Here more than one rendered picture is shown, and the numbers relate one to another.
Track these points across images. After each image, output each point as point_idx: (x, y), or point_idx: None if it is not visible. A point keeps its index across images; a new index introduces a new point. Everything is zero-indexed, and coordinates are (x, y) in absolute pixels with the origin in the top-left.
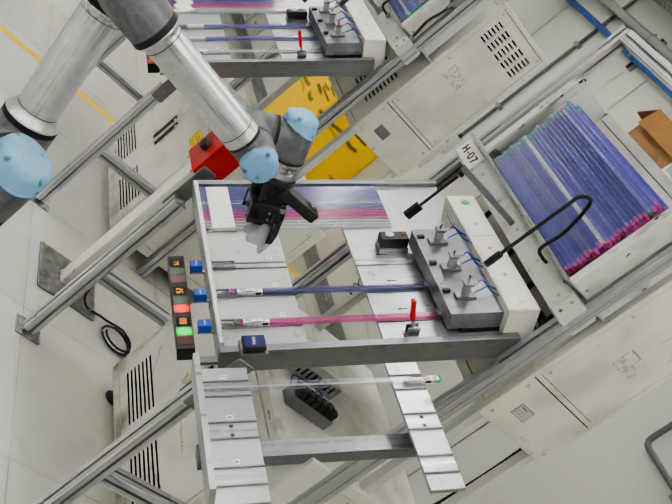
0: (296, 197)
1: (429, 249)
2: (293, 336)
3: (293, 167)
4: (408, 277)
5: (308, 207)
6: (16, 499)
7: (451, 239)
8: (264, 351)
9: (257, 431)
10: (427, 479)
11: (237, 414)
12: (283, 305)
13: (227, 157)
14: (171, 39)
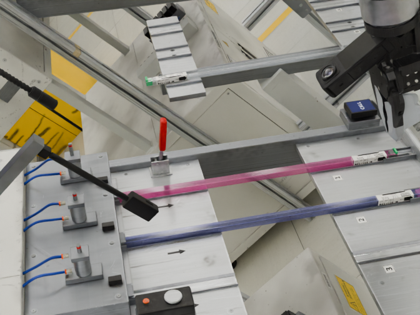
0: (356, 40)
1: (105, 256)
2: (315, 152)
3: (375, 22)
4: (145, 262)
5: (334, 59)
6: None
7: (53, 287)
8: (345, 110)
9: (328, 27)
10: (178, 20)
11: (350, 34)
12: (339, 189)
13: None
14: None
